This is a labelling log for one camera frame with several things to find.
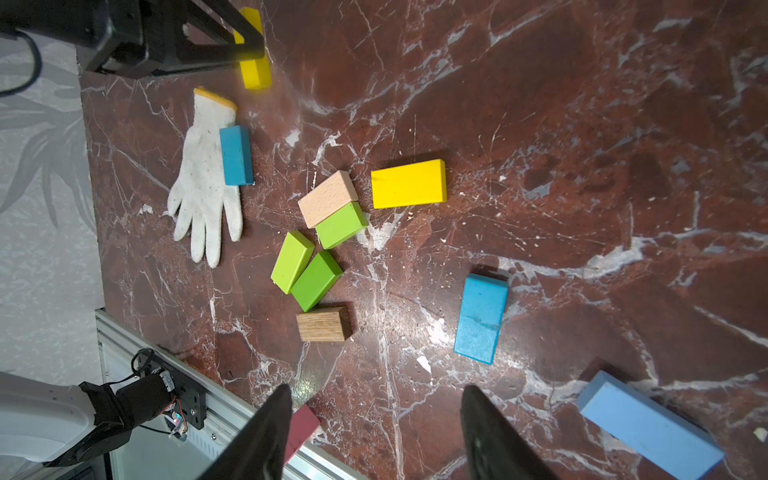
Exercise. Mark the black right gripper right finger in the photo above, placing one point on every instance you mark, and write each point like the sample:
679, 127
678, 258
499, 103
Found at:
494, 449

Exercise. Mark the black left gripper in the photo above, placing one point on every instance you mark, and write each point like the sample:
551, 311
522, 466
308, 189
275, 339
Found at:
137, 39

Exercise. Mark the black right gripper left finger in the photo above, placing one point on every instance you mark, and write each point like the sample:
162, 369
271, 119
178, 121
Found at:
258, 450

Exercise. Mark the teal block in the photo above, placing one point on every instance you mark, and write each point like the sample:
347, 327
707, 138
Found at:
480, 319
236, 156

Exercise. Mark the light wood block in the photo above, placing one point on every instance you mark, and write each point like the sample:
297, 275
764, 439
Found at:
327, 198

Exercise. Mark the large yellow block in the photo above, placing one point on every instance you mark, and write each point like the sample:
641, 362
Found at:
409, 185

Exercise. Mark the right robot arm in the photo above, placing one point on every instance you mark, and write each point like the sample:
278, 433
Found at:
58, 425

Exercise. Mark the pink block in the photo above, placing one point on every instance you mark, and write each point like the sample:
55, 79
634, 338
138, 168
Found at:
303, 426

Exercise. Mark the dark wood block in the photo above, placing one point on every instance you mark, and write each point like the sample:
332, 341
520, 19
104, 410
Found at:
328, 324

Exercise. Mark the white cotton glove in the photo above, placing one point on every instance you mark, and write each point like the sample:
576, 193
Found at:
201, 201

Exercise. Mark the light blue block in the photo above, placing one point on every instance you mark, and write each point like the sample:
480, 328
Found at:
674, 444

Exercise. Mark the dark green block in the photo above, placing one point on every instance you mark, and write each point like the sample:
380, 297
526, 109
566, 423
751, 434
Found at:
316, 280

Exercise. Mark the lime green block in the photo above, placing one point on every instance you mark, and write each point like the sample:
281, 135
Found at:
293, 258

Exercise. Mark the aluminium frame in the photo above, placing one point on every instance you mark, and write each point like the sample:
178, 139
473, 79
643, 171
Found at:
226, 414

